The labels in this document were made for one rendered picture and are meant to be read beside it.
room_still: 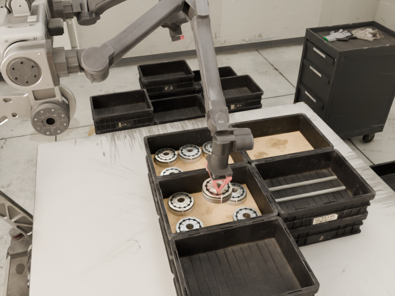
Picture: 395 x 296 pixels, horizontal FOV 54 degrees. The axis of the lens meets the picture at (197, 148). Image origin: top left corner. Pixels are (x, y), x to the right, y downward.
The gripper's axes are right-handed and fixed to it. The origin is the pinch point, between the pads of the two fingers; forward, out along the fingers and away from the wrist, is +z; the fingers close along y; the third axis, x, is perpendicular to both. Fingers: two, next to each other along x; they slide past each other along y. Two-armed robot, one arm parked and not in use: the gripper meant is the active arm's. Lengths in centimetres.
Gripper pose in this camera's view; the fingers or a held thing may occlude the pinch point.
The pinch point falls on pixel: (216, 184)
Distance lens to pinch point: 132.1
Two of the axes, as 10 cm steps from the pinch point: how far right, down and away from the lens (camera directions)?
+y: -2.3, -6.0, 7.7
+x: -9.7, 1.0, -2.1
